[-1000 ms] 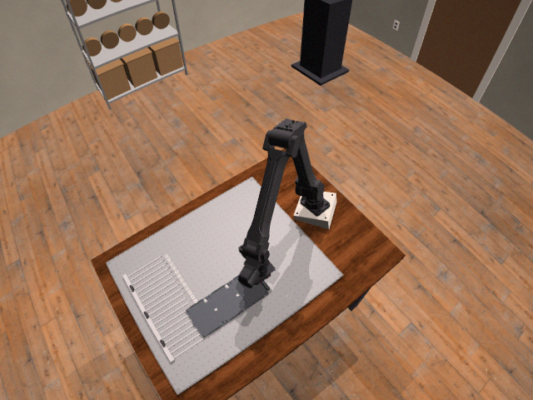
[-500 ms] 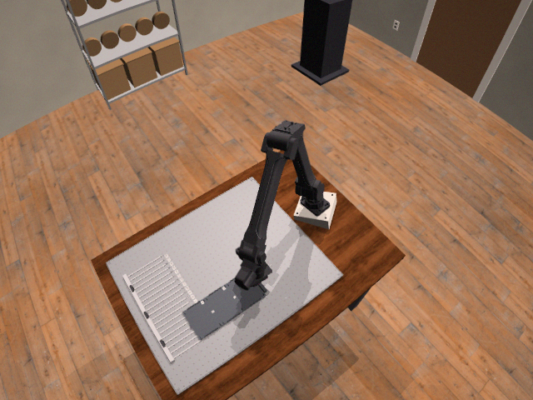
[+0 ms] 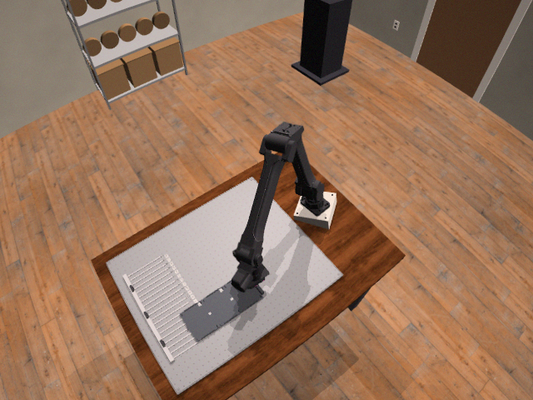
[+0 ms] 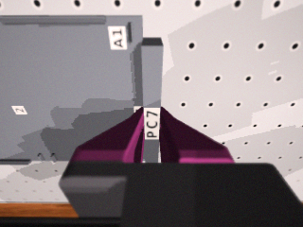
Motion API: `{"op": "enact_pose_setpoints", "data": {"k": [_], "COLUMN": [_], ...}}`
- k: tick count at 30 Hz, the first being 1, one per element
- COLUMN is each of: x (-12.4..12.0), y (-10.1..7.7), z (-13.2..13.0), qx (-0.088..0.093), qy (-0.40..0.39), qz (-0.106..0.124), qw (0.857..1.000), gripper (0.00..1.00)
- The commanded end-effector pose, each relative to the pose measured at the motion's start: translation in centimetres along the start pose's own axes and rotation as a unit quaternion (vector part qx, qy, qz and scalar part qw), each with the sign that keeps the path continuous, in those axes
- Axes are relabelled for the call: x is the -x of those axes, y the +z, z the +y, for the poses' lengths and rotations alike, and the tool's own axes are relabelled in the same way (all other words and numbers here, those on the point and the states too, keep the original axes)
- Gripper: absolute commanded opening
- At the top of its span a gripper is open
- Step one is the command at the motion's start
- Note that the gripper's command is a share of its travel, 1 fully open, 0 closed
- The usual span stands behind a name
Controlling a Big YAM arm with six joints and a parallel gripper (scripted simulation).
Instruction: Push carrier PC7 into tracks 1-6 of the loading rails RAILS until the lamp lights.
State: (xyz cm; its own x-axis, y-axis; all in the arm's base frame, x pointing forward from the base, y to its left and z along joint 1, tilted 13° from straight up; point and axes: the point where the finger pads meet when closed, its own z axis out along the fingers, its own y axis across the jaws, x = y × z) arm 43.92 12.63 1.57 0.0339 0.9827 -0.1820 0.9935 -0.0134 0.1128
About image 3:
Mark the white ribbed loading rails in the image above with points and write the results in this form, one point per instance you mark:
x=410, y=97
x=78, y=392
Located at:
x=144, y=311

